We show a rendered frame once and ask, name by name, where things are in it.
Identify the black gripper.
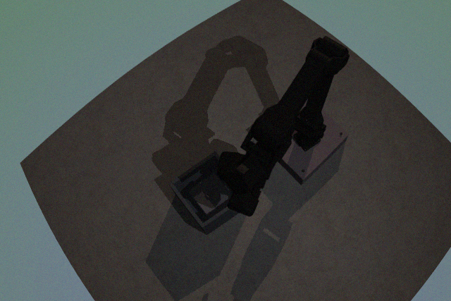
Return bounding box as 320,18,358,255
227,170,272,217

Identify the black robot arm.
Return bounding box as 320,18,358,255
217,36,350,195

